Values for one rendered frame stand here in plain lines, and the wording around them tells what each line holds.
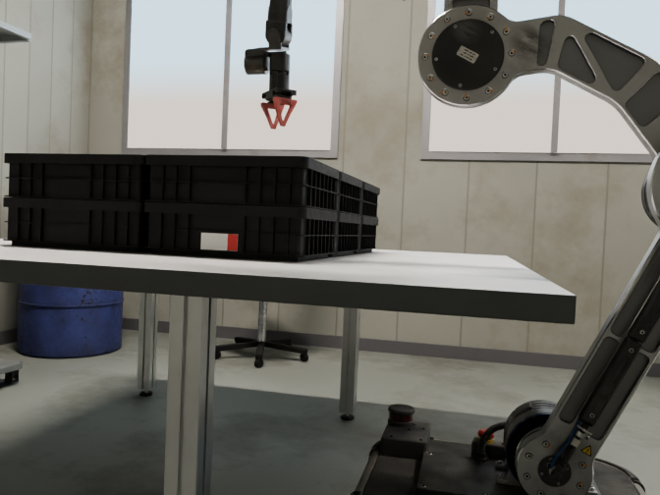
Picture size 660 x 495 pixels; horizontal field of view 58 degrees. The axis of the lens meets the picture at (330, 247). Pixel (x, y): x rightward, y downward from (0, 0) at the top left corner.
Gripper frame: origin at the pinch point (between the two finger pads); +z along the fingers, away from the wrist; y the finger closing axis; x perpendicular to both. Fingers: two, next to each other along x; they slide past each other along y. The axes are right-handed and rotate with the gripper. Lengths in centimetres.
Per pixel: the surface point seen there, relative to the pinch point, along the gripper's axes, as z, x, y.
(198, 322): 45, -40, 59
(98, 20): -115, -6, -304
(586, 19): -100, 232, -79
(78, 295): 70, -28, -197
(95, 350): 102, -18, -199
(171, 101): -55, 36, -261
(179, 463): 70, -42, 56
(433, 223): 23, 171, -138
